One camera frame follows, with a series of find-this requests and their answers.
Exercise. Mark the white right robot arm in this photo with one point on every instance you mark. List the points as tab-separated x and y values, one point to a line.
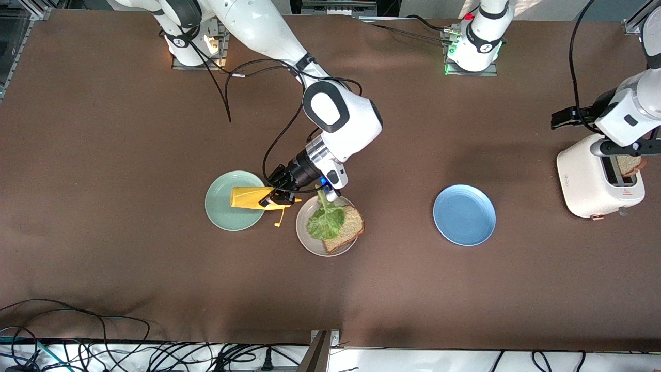
341	119

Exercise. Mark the aluminium profile with bracket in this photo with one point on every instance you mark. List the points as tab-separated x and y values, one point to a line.
317	354

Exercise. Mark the blue plate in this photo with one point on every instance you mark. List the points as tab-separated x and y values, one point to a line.
465	215

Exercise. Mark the yellow squeeze bottle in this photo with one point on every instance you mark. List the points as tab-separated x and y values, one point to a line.
245	198

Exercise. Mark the mint green plate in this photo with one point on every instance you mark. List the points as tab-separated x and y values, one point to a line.
219	212

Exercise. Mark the grey slotted metal unit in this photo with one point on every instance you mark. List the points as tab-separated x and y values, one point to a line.
335	8

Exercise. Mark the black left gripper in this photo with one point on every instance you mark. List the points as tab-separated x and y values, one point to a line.
582	114

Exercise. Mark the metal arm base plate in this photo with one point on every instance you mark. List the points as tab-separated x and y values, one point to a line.
223	51
493	72

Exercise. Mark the black equipment housing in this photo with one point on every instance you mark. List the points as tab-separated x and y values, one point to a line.
387	6

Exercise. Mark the brown bread slice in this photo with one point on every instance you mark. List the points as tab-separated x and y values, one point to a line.
351	227
630	165

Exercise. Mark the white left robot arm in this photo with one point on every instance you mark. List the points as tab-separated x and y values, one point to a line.
635	103

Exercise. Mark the short aluminium profile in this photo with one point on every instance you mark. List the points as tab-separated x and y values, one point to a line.
636	20

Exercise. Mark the aluminium frame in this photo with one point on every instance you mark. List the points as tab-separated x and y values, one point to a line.
38	11

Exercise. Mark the brown table cloth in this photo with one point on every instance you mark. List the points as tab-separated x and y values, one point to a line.
413	284

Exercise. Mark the green lettuce leaf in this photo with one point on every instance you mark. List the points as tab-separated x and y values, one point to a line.
325	222

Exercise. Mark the white toaster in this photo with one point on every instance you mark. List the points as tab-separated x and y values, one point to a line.
583	186

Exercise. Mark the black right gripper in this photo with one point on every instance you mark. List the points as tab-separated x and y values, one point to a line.
296	173

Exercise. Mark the black power plug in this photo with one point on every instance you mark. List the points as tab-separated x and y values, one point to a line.
267	361

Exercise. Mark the beige plate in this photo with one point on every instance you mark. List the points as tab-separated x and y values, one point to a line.
304	232

